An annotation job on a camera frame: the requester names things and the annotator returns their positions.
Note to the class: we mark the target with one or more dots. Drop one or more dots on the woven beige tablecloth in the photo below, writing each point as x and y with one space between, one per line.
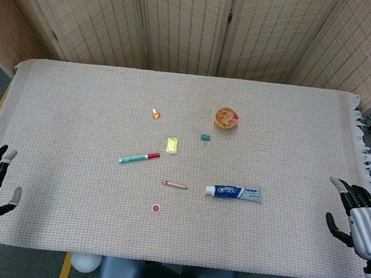
182 168

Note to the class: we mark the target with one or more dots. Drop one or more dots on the white round ball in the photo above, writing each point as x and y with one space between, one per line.
85 262

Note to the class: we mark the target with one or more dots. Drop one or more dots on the blue and white toothpaste tube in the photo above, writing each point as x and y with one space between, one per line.
233 192

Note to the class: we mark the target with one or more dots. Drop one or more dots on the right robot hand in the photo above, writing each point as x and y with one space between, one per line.
366 231

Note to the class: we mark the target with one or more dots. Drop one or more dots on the small orange wrapped candy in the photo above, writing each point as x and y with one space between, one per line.
155 113

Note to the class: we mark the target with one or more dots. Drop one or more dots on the green binder clip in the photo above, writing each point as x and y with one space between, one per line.
205 137

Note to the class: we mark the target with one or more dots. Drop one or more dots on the bamboo folding screen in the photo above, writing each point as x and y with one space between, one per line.
197 27

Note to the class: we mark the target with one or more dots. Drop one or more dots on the yellow candy packet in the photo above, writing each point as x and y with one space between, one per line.
172 145

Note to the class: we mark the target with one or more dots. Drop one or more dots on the orange jelly cup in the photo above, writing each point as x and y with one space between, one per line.
227 118

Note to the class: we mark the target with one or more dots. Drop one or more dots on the red and green marker pen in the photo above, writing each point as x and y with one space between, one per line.
139 157

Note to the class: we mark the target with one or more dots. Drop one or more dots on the tan wooden stick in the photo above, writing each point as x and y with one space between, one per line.
174 184

